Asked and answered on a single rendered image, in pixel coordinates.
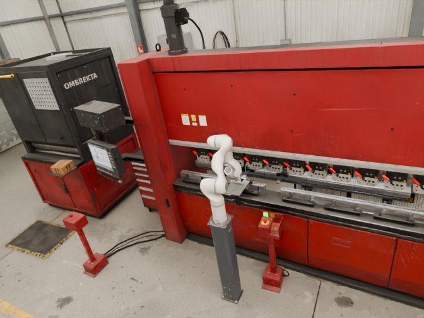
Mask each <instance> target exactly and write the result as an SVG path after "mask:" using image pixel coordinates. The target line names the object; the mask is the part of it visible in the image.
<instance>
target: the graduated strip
mask: <svg viewBox="0 0 424 318"><path fill-rule="evenodd" d="M169 142H172V143H182V144H193V145H199V146H208V144H205V143H194V142H188V141H177V140H171V139H169ZM232 149H233V150H242V151H252V152H258V153H268V154H274V155H285V156H295V157H301V158H311V159H317V160H327V161H334V162H344V163H354V164H360V165H370V166H376V167H387V168H397V169H403V170H413V171H419V172H424V168H418V167H407V166H401V165H391V164H385V163H374V162H363V161H356V160H345V159H340V158H329V157H323V156H312V155H301V154H294V153H284V152H278V151H267V150H256V149H250V148H239V147H233V146H232Z"/></svg>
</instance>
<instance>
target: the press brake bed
mask: <svg viewBox="0 0 424 318"><path fill-rule="evenodd" d="M174 189H175V194H176V197H177V202H178V205H179V210H180V215H181V218H182V222H183V224H184V226H185V228H186V230H187V231H188V234H187V235H186V236H185V237H186V239H189V240H193V241H195V242H199V243H202V244H206V245H210V246H212V247H214V243H213V238H212V233H211V227H210V226H207V224H208V222H209V219H210V218H211V216H212V215H213V214H212V210H211V203H210V200H209V198H208V197H206V196H205V195H204V194H203V193H202V192H196V191H190V190H187V189H181V188H178V187H174ZM223 198H224V202H225V209H226V213H228V214H229V215H233V219H232V228H233V236H234V241H235V250H236V254H240V255H242V256H246V257H249V258H252V259H257V260H259V261H262V262H266V263H270V261H269V245H268V238H267V237H262V236H259V232H258V225H259V223H260V221H261V218H262V211H265V212H270V213H277V214H282V215H283V230H282V233H281V236H280V239H279V240H278V239H275V251H276V265H279V266H283V267H284V268H286V269H289V270H292V271H296V272H299V273H302V274H307V275H309V276H314V277H316V278H320V279H323V280H326V281H330V282H333V283H337V284H339V285H343V286H347V287H349V288H353V289H356V290H360V291H363V292H367V293H370V294H373V295H377V296H380V297H383V298H387V299H389V300H393V301H396V302H400V303H404V304H406V305H410V306H413V307H416V308H419V309H423V310H424V238H421V237H416V236H412V235H406V234H403V233H397V232H391V231H387V230H382V229H378V228H372V227H366V226H363V225H357V224H354V223H348V222H344V221H338V220H332V219H329V218H323V217H320V216H314V215H308V214H304V213H299V212H295V211H289V210H285V209H279V208H274V207H270V206H265V205H261V204H255V203H249V202H245V201H240V206H238V205H236V200H235V199H230V198H227V197H223ZM333 237H334V238H337V239H342V240H347V241H350V248H346V247H341V246H338V245H333V244H332V243H333Z"/></svg>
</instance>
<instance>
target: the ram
mask: <svg viewBox="0 0 424 318"><path fill-rule="evenodd" d="M154 78H155V83H156V88H157V91H158V96H159V99H160V105H161V108H162V113H163V118H164V121H165V127H166V130H167V135H168V139H171V140H177V141H188V142H194V143H205V144H207V140H208V138H209V137H210V136H214V135H222V134H226V135H228V136H229V137H231V138H232V140H233V147H239V148H250V149H256V150H267V151H278V152H284V153H294V154H301V155H312V156H323V157H329V158H340V159H345V160H356V161H363V162H374V163H385V164H391V165H401V166H407V167H418V168H424V66H393V67H362V68H305V69H249V70H220V71H163V72H156V73H154ZM181 114H188V117H189V124H190V125H186V124H183V122H182V116H181ZM191 115H195V116H196V121H192V117H191ZM199 115H205V116H206V122H207V126H200V123H199ZM192 122H196V123H197V125H196V126H195V125H193V124H192ZM232 152H237V153H246V154H252V155H262V156H272V157H278V158H288V159H294V160H303V161H309V162H319V163H329V164H335V165H345V166H351V167H361V168H371V169H376V170H387V171H392V172H402V173H407V174H418V175H424V172H419V171H413V170H403V169H397V168H387V167H376V166H370V165H360V164H354V163H344V162H334V161H327V160H317V159H311V158H301V157H295V156H285V155H274V154H268V153H258V152H252V151H242V150H232Z"/></svg>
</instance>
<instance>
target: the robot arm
mask: <svg viewBox="0 0 424 318"><path fill-rule="evenodd" d="M207 144H208V146H210V147H212V148H220V150H219V151H217V152H216V153H215V154H214V155H213V158H212V164H211V166H212V169H213V171H214V172H215V173H216V174H217V175H218V178H217V179H209V178H207V179H203V180H202V181H201V183H200V188H201V191H202V192H203V194H204V195H205V196H206V197H208V198H209V200H210V203H211V210H212V214H213V215H212V216H211V218H210V219H209V221H210V223H211V224H212V225H213V226H214V227H224V226H225V225H227V224H229V223H230V221H231V217H230V215H229V214H228V213H226V209H225V202H224V198H223V196H222V195H221V194H222V193H225V192H226V191H227V190H228V183H227V180H226V178H225V175H224V172H225V174H226V175H228V176H229V177H230V178H231V179H233V180H235V181H236V182H237V181H241V182H243V180H244V179H242V169H241V166H240V164H239V162H238V161H236V160H235V159H234V158H233V153H232V146H233V140H232V138H231V137H229V136H228V135H226V134H222V135H214V136H210V137H209V138H208V140H207ZM224 161H225V162H226V163H227V164H229V165H231V166H232V167H233V168H234V169H233V168H232V167H226V168H225V170H224V172H223V162H224Z"/></svg>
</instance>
